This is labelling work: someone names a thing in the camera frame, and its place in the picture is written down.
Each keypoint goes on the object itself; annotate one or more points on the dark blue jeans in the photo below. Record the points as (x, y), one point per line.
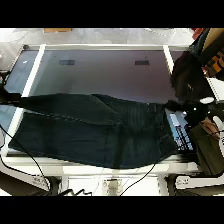
(100, 133)

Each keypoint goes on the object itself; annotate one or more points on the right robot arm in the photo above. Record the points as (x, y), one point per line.
(196, 111)

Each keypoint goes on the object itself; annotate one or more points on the heap of clothes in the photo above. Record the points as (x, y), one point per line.
(213, 60)

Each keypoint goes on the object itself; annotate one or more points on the dark brown garment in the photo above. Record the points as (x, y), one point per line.
(186, 75)

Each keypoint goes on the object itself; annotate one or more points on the olive green garment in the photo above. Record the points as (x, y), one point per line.
(208, 146)

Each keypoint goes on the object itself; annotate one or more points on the silver frame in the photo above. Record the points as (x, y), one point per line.
(83, 170)

